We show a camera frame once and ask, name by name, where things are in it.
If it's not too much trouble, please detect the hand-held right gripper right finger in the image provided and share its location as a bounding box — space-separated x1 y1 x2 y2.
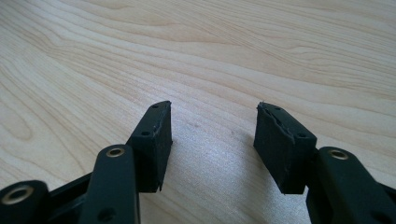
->
253 102 318 196

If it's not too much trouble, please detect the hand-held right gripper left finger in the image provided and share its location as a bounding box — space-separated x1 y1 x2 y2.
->
125 100 174 193

